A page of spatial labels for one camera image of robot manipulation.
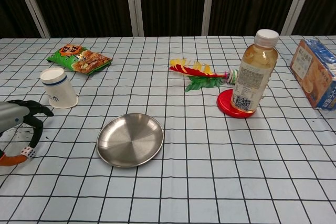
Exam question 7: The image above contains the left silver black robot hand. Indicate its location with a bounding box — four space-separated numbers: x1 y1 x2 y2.
0 99 55 167

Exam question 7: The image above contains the white die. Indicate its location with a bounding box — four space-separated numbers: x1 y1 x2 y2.
20 147 37 159

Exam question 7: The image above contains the white paper cup blue band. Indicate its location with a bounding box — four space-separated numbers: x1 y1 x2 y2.
39 67 79 109

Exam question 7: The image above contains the round metal plate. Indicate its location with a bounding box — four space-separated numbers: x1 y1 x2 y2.
96 113 165 169

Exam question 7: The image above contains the green snack bag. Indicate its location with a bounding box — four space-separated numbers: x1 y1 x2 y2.
47 43 113 76

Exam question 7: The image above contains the colourful feather shuttlecock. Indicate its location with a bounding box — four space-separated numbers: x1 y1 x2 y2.
169 57 239 93

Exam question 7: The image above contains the checkered tablecloth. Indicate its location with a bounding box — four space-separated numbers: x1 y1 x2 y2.
0 35 336 224

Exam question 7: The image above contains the red round coaster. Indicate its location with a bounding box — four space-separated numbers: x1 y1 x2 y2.
216 89 259 119

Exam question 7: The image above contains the tea bottle white cap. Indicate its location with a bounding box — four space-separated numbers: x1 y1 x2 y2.
230 28 279 112

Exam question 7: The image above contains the blue biscuit box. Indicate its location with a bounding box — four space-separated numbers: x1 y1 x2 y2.
289 38 336 111

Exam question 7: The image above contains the white metal frame post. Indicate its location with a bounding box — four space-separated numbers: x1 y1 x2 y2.
201 0 216 36
280 0 317 36
124 0 144 37
12 0 51 38

